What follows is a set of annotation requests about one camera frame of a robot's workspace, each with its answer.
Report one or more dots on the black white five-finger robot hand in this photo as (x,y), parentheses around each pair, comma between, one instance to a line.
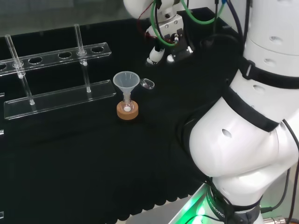
(156,54)

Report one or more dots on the clear plastic funnel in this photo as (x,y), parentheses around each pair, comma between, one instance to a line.
(126,80)

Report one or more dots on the small round-bottom glass flask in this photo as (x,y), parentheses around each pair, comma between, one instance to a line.
(127,108)

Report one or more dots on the clear acrylic funnel stand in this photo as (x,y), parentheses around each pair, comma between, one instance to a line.
(58,99)

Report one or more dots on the black bench cloth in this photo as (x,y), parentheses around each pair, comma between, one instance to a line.
(70,163)

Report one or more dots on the clear acrylic cloth clip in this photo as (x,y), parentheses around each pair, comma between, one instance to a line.
(1,132)
(2,95)
(1,214)

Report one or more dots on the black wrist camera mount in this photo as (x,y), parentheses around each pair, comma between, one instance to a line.
(181,47)

